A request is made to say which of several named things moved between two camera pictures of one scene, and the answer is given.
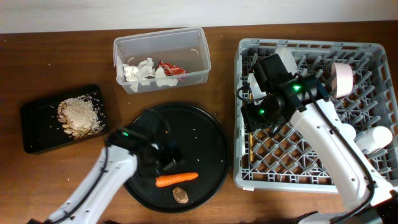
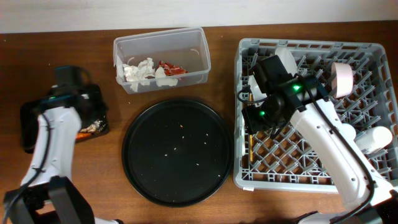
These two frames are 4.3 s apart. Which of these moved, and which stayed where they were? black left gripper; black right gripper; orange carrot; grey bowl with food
Moved: orange carrot; black left gripper
Stayed: grey bowl with food; black right gripper
